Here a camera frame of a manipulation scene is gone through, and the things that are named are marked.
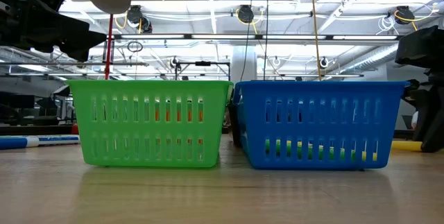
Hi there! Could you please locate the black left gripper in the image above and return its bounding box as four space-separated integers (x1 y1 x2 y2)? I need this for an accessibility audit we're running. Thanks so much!
0 0 108 62

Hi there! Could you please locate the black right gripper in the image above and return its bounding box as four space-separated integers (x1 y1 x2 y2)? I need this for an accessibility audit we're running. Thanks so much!
395 25 444 154

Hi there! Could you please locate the yellow slim highlighter pen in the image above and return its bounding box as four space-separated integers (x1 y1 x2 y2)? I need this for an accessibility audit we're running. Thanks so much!
391 140 423 153
350 149 379 162

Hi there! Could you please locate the blue and white pen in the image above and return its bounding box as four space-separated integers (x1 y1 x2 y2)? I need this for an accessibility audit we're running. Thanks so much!
0 134 81 150

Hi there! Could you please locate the person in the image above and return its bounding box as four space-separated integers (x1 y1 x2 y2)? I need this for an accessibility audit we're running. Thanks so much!
410 110 420 130

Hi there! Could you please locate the green plastic basket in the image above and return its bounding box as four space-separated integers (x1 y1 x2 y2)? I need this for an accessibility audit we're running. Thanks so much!
65 79 234 169

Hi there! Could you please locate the dark background workstation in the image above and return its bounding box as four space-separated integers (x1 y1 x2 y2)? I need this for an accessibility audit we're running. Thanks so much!
0 84 76 126

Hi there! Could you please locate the blue plastic basket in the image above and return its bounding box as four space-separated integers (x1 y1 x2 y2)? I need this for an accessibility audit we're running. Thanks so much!
234 80 411 171

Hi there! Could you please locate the orange plastic basket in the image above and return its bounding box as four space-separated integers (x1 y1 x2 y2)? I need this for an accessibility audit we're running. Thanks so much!
154 107 205 152

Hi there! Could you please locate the black background gantry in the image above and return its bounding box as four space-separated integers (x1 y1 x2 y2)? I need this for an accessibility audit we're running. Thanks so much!
174 60 232 81

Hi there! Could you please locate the long ceiling light bar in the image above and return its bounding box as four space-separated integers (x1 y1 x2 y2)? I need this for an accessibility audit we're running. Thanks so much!
113 33 400 42

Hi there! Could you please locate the grey horizontal rail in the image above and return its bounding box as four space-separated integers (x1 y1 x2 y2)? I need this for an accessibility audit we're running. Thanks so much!
0 60 150 67

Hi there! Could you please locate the black hanging cable loop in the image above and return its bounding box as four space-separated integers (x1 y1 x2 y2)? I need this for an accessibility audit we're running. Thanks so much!
126 40 144 53

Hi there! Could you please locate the black ceiling cable reel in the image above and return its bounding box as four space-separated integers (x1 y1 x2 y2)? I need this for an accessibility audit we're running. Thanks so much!
394 5 416 26
236 4 256 24
125 4 153 34

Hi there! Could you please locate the white coiled ceiling cable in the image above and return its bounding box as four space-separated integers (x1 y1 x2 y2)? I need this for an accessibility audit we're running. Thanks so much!
377 14 396 36

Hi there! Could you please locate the yellow hanging cable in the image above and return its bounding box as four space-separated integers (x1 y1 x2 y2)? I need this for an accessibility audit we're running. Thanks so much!
309 0 323 81

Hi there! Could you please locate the thin black hanging cable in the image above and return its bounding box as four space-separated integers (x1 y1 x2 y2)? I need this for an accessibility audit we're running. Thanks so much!
240 0 256 83

